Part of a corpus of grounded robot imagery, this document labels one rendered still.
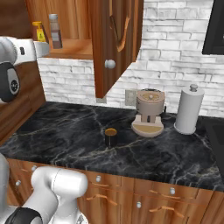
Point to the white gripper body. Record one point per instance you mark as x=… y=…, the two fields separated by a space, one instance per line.
x=41 y=48

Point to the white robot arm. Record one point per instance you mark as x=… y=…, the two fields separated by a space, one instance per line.
x=55 y=186

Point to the yellow honey bottle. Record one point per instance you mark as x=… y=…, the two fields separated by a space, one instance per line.
x=39 y=32

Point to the brown cinnamon bottle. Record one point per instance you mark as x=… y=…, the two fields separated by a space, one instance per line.
x=55 y=32

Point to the tall wooden cabinet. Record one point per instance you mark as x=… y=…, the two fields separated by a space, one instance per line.
x=23 y=96

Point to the dark mug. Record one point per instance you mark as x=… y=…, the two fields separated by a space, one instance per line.
x=110 y=137

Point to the silver cupboard door knob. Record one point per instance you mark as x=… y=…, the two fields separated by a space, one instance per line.
x=110 y=64

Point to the silver drawer knob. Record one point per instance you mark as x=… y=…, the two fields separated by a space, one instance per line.
x=98 y=178
x=172 y=191
x=34 y=168

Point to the wooden drawer front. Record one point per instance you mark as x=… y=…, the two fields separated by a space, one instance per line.
x=186 y=192
x=22 y=167
x=108 y=180

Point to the beige coffee machine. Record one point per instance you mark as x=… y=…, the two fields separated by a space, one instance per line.
x=149 y=112

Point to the silver base cupboard knob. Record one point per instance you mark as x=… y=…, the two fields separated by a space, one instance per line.
x=138 y=205
x=18 y=183

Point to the wooden base cupboard door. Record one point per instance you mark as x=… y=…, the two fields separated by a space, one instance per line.
x=23 y=189
x=163 y=213
x=108 y=207

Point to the white paper towel roll holder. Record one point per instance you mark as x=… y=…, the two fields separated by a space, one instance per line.
x=189 y=112

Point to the black extractor hood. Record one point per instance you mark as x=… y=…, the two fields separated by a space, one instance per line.
x=215 y=27

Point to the black hob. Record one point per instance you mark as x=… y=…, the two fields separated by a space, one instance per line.
x=216 y=140

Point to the wooden wall cupboard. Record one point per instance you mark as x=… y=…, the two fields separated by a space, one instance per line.
x=73 y=26

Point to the wooden wall cupboard door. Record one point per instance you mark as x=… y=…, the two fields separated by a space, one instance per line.
x=102 y=35

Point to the grey wall socket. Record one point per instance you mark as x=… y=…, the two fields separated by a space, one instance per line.
x=130 y=97
x=101 y=100

